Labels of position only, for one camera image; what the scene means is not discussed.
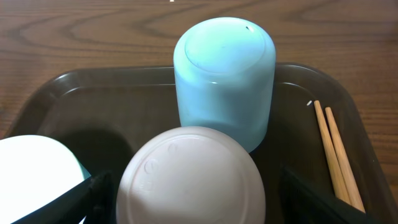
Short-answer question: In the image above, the light blue bowl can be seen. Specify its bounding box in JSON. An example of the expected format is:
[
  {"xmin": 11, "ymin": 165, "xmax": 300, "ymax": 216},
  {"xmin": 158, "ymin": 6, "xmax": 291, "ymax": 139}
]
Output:
[{"xmin": 1, "ymin": 135, "xmax": 91, "ymax": 223}]

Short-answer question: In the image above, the brown serving tray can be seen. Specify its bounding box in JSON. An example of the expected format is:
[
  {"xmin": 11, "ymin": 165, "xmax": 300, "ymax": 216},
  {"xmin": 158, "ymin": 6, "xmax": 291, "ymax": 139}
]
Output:
[{"xmin": 7, "ymin": 63, "xmax": 397, "ymax": 223}]

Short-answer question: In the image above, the pink cup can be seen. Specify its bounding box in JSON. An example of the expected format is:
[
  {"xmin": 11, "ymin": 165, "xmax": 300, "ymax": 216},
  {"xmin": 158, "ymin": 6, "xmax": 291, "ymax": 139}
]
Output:
[{"xmin": 116, "ymin": 126, "xmax": 266, "ymax": 224}]

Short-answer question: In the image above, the light blue cup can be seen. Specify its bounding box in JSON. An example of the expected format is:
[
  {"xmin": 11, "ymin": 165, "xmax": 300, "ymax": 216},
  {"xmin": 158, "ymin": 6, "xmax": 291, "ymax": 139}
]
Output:
[{"xmin": 173, "ymin": 17, "xmax": 276, "ymax": 152}]

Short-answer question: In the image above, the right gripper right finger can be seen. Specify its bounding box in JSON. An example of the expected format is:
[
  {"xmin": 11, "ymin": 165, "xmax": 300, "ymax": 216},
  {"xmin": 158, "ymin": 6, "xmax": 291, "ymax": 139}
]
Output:
[{"xmin": 279, "ymin": 164, "xmax": 378, "ymax": 224}]

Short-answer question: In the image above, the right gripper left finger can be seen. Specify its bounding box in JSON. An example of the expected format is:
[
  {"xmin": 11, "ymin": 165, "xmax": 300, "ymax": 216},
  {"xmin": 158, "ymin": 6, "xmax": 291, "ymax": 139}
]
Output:
[{"xmin": 13, "ymin": 172, "xmax": 114, "ymax": 224}]

